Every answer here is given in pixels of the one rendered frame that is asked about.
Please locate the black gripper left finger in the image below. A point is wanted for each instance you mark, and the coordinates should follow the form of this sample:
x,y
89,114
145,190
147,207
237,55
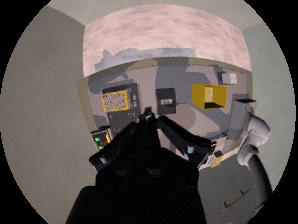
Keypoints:
x,y
123,162

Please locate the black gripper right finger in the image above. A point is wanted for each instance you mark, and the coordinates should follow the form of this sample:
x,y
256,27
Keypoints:
x,y
194,148

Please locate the black flat pad with label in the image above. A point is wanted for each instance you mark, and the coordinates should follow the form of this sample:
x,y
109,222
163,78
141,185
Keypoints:
x,y
166,101

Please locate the yellow waste bin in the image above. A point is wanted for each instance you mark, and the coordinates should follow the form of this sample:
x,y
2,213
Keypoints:
x,y
219,96

